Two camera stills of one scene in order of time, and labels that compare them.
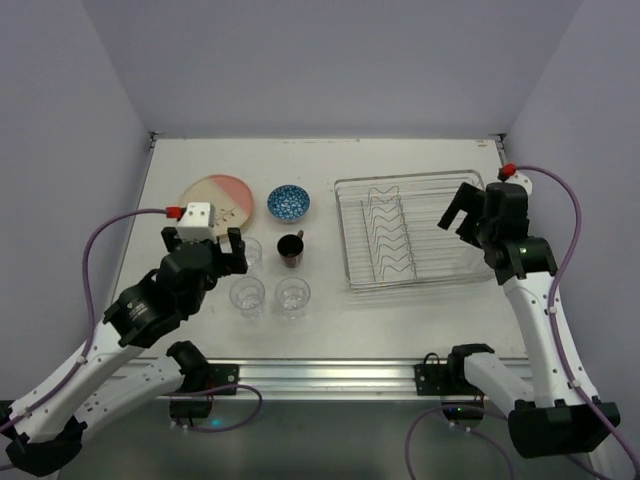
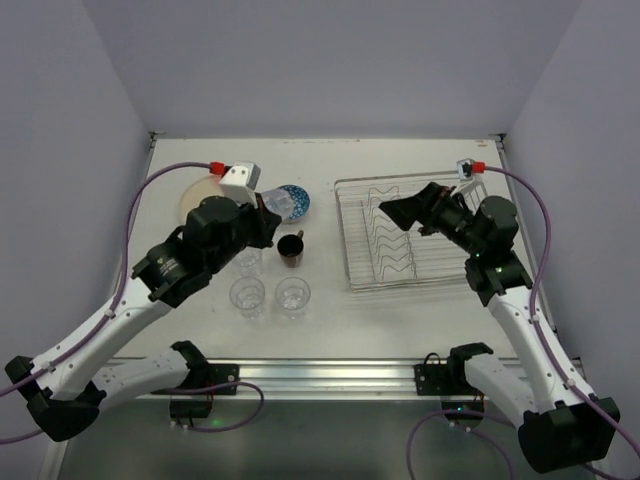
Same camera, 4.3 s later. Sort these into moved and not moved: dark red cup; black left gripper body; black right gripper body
Moved: black left gripper body; black right gripper body
Not moved: dark red cup
